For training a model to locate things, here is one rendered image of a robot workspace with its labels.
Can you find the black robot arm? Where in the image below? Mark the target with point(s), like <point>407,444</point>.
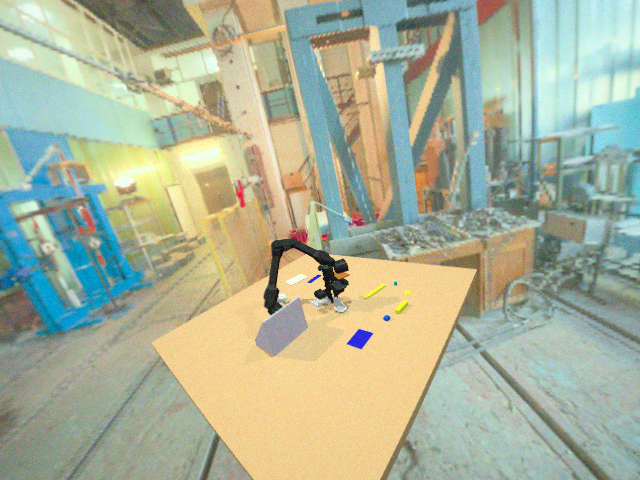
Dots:
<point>327,263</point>

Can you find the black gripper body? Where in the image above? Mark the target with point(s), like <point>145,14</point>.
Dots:
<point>321,294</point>

